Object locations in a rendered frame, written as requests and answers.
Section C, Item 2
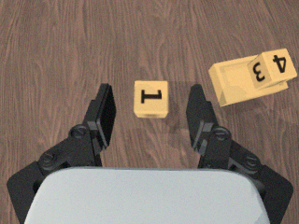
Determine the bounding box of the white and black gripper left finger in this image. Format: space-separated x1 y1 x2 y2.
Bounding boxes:
7 84 116 224

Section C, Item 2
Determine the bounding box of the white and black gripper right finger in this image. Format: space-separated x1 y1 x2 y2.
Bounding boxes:
186 85 293 224

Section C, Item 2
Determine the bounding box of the yellow number cube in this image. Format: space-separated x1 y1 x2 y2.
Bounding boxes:
134 80 168 118
247 48 297 90

